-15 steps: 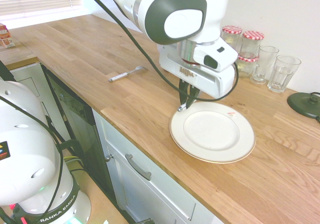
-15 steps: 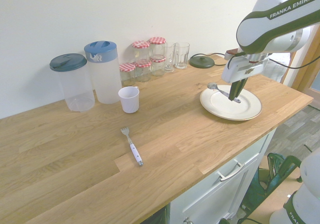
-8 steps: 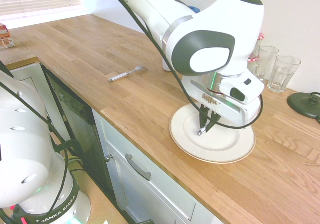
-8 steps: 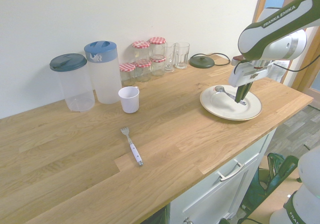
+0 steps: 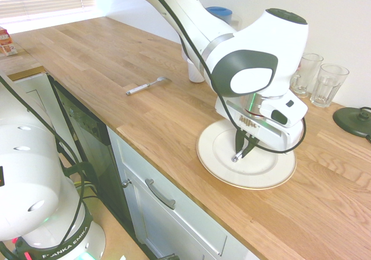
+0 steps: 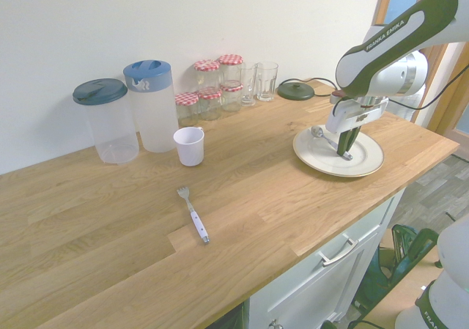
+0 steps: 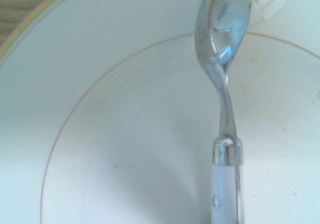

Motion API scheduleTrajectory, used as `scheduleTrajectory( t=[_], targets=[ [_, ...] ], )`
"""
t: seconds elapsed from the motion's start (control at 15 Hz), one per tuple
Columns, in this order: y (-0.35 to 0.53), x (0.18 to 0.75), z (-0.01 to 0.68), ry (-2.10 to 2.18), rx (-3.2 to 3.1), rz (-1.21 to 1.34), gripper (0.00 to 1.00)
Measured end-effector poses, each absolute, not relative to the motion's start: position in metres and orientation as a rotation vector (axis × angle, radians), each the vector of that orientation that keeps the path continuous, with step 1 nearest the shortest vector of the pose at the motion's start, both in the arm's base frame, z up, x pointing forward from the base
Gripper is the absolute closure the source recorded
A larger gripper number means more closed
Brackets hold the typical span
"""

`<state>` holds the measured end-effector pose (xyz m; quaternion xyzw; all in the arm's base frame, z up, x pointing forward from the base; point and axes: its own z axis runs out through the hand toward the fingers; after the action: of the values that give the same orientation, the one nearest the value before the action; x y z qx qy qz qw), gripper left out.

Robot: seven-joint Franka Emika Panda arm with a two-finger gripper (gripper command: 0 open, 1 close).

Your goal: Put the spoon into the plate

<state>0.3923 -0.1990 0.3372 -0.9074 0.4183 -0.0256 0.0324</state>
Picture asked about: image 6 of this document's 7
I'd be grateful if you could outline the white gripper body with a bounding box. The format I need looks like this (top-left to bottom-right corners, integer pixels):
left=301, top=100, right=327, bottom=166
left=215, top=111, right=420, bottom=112
left=325, top=97, right=390, bottom=134

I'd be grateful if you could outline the clear glass tumbler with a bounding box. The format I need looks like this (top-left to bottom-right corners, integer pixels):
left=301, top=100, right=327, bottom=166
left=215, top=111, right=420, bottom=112
left=255, top=62, right=280, bottom=102

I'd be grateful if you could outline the white plastic mug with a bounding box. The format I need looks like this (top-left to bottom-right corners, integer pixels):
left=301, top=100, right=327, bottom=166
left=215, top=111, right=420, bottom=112
left=172, top=125, right=205, bottom=168

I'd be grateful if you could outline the clear pitcher blue lid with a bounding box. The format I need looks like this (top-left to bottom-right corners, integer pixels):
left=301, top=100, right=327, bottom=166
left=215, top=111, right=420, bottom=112
left=122, top=59, right=180, bottom=153

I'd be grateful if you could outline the clear plastic wrapped bundle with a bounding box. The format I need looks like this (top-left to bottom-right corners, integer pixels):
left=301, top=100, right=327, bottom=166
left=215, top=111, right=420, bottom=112
left=387, top=83, right=426, bottom=124

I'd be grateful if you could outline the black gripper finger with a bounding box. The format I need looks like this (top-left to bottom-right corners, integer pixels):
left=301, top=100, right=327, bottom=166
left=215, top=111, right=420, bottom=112
left=345, top=127, right=362, bottom=154
left=336, top=130, right=352, bottom=158

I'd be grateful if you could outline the white-handled metal spoon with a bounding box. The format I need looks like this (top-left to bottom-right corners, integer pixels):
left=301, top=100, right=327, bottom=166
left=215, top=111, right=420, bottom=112
left=310, top=125, right=354, bottom=161

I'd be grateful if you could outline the silver drawer handle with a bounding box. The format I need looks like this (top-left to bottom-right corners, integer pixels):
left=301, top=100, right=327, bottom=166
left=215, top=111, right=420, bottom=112
left=317, top=237, right=360, bottom=268

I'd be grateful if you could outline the clear glass mug with handle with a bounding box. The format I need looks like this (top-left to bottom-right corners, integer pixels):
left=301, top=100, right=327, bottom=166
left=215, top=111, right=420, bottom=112
left=240, top=62, right=259, bottom=107

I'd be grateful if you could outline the clear pitcher dark teal lid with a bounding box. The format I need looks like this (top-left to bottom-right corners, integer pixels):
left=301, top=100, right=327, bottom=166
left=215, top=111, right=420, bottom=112
left=72, top=78, right=140, bottom=166

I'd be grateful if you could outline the white kitchen cabinet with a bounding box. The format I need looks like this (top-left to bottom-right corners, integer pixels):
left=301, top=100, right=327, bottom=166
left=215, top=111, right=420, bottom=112
left=204, top=188, right=407, bottom=329

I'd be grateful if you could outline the white plate with gold rim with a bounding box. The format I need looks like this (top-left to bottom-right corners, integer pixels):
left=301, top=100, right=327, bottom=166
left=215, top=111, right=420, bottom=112
left=292, top=124, right=385, bottom=179

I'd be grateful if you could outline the glass jar red checked lid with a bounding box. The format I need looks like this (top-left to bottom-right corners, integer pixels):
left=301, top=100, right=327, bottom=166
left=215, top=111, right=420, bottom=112
left=197, top=86, right=224, bottom=122
left=220, top=80, right=245, bottom=113
left=218, top=53, right=245, bottom=86
left=193, top=59, right=223, bottom=92
left=174, top=92, right=200, bottom=127

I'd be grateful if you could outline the white-handled metal fork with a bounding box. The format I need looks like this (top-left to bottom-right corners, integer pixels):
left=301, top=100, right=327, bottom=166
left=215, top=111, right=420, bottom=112
left=177, top=185, right=211, bottom=246

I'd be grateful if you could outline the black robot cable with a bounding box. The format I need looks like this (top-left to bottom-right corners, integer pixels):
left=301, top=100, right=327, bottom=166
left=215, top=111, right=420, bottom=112
left=387, top=42, right=469, bottom=111

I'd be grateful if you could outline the black kettle base cord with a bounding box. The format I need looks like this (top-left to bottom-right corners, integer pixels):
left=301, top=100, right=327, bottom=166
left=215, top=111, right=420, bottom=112
left=306, top=76, right=340, bottom=97

